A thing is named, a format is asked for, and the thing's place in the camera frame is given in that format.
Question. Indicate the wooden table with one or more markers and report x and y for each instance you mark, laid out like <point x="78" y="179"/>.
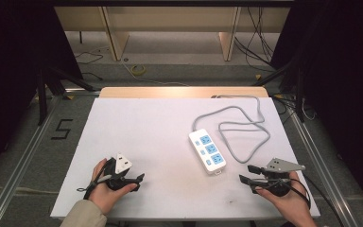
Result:
<point x="182" y="92"/>

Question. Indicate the beige wooden desk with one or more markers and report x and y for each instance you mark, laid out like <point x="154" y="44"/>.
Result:
<point x="170" y="19"/>

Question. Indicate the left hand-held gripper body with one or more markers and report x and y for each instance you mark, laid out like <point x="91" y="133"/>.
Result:
<point x="117" y="176"/>

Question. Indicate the black metal stand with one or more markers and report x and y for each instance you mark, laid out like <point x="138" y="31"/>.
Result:
<point x="41" y="94"/>
<point x="300" y="94"/>

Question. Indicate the person's right hand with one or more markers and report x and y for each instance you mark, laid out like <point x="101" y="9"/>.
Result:
<point x="291" y="205"/>

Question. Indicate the yellow tape roll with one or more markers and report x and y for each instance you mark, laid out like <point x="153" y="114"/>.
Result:
<point x="133" y="70"/>

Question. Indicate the aluminium floor rail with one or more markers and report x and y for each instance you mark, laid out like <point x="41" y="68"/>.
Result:
<point x="321" y="164"/>
<point x="19" y="164"/>

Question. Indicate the person's left hand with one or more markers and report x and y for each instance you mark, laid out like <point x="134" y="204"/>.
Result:
<point x="102" y="195"/>

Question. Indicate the white power strip blue sockets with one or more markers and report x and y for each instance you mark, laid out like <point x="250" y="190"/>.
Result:
<point x="203" y="153"/>

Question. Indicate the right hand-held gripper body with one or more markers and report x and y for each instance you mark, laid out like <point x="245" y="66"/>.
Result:
<point x="279" y="184"/>

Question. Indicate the black curtain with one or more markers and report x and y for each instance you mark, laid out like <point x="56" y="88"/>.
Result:
<point x="9" y="63"/>
<point x="343" y="63"/>

